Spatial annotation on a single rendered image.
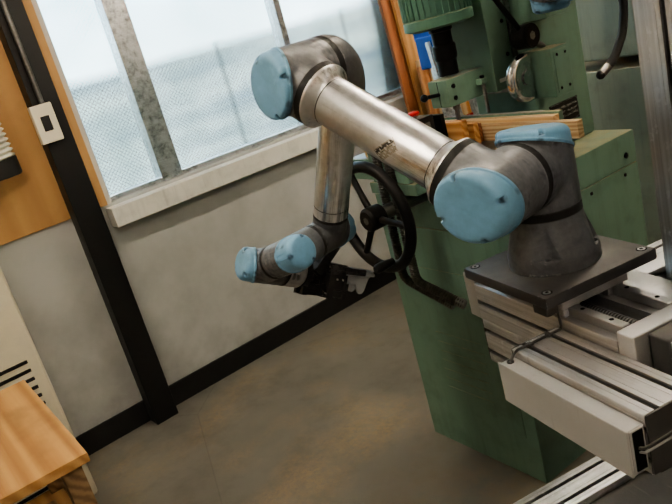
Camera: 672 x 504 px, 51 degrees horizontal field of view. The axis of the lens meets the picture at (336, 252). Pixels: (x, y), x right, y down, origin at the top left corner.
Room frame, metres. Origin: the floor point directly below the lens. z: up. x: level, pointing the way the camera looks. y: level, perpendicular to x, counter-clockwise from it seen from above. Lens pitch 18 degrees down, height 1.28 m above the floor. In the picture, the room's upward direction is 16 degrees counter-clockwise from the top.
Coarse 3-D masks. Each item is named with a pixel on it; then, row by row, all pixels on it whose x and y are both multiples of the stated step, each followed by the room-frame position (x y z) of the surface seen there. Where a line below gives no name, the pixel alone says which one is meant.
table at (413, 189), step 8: (488, 144) 1.72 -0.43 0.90; (360, 160) 1.97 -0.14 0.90; (368, 160) 1.94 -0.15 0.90; (360, 176) 1.99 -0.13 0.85; (368, 176) 1.96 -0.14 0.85; (376, 184) 1.77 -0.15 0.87; (400, 184) 1.69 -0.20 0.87; (408, 184) 1.67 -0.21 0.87; (416, 184) 1.65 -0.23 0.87; (376, 192) 1.78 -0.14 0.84; (408, 192) 1.67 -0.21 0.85; (416, 192) 1.65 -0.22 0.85; (424, 192) 1.66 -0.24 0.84
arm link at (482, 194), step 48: (288, 48) 1.26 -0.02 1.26; (336, 48) 1.30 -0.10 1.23; (288, 96) 1.20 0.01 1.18; (336, 96) 1.18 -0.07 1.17; (384, 144) 1.10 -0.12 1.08; (432, 144) 1.06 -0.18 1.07; (480, 144) 1.04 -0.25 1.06; (432, 192) 1.03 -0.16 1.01; (480, 192) 0.95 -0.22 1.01; (528, 192) 0.97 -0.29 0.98; (480, 240) 0.97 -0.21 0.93
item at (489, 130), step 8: (544, 120) 1.62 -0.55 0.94; (552, 120) 1.60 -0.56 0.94; (560, 120) 1.58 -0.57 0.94; (568, 120) 1.56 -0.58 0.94; (576, 120) 1.53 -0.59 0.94; (488, 128) 1.75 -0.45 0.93; (496, 128) 1.73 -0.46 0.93; (504, 128) 1.71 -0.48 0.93; (576, 128) 1.53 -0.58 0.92; (488, 136) 1.76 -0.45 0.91; (576, 136) 1.53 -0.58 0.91
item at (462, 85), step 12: (468, 72) 1.84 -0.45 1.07; (480, 72) 1.86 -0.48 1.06; (432, 84) 1.84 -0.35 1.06; (444, 84) 1.80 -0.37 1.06; (456, 84) 1.81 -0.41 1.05; (468, 84) 1.83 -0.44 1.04; (444, 96) 1.81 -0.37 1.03; (456, 96) 1.80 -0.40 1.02; (468, 96) 1.83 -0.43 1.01; (456, 108) 1.84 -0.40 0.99
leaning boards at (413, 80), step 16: (384, 0) 3.38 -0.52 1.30; (384, 16) 3.36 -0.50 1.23; (400, 16) 3.37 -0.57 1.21; (400, 32) 3.36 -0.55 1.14; (400, 48) 3.38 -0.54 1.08; (416, 48) 3.39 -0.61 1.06; (400, 64) 3.36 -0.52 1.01; (416, 64) 3.32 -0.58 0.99; (400, 80) 3.35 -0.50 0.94; (416, 80) 3.36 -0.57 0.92; (432, 80) 3.27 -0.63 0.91; (416, 96) 3.36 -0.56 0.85; (432, 112) 3.25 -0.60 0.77; (464, 112) 3.31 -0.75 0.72
